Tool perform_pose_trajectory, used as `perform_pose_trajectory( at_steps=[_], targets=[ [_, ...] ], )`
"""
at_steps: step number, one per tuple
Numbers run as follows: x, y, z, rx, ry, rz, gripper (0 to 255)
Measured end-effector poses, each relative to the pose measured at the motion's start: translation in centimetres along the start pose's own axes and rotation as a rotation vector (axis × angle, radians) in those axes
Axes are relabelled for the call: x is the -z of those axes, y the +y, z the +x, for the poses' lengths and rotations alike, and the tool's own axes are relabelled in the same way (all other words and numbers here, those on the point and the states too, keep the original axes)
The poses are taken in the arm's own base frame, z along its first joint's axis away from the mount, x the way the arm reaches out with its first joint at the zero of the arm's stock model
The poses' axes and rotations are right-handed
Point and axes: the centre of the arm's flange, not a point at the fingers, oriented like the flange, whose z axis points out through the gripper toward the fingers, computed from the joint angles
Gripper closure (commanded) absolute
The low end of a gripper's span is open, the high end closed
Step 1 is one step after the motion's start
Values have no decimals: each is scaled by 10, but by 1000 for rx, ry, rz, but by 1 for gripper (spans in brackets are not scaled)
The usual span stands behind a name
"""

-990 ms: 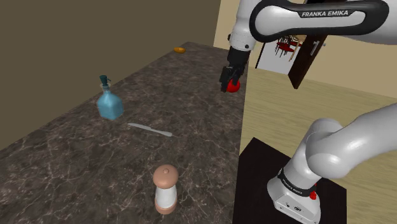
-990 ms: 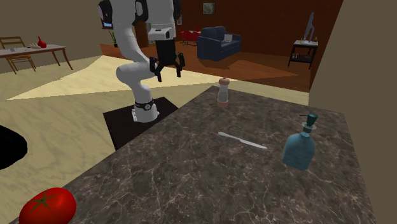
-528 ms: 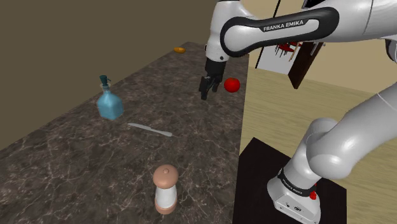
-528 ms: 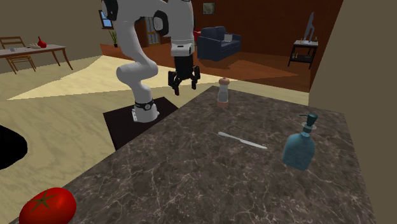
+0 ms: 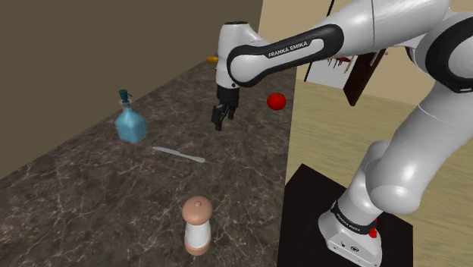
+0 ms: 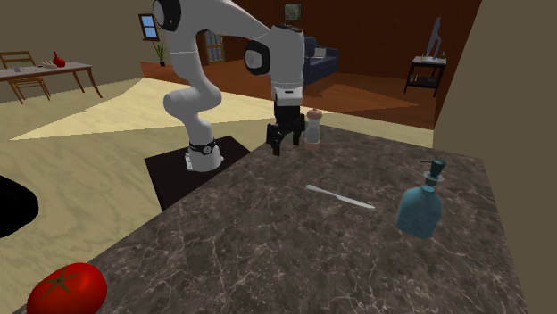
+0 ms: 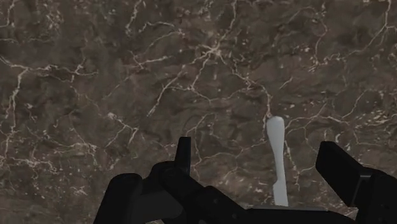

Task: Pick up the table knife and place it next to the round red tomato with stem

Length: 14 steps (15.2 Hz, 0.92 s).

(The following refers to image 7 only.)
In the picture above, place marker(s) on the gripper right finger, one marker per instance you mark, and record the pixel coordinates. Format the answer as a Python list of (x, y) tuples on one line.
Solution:
[(356, 180)]

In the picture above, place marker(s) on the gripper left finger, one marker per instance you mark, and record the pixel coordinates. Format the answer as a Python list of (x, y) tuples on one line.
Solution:
[(161, 192)]

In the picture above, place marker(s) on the white plastic knife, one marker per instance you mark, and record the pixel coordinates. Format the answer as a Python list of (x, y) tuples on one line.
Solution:
[(276, 155)]

